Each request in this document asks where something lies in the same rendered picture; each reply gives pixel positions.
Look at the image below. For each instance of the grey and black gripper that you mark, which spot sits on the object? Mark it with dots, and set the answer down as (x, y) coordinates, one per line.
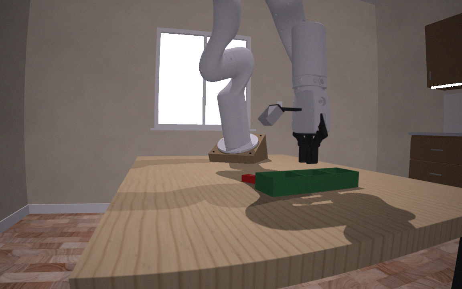
(312, 120)

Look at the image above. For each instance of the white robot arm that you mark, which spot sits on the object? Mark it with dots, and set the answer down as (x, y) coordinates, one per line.
(304, 42)

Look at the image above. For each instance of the red nine-volt battery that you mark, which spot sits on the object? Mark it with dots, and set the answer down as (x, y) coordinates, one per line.
(248, 178)

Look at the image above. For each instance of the green three-compartment bin rack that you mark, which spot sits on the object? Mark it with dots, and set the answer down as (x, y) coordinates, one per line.
(293, 182)

